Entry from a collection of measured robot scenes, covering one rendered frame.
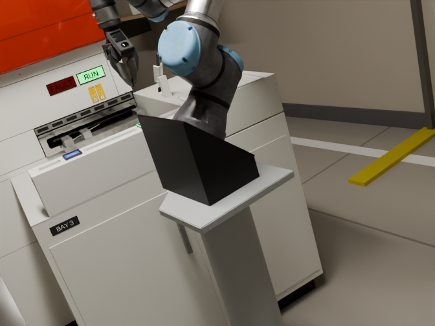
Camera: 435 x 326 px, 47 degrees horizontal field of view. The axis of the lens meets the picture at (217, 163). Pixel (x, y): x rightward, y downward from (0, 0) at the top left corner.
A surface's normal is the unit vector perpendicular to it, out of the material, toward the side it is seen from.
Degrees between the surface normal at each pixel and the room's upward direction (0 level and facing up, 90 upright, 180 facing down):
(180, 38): 56
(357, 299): 0
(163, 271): 90
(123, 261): 90
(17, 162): 90
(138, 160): 90
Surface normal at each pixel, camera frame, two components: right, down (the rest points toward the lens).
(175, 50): -0.55, -0.13
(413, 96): -0.77, 0.43
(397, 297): -0.27, -0.89
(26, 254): 0.46, 0.21
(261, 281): 0.62, 0.11
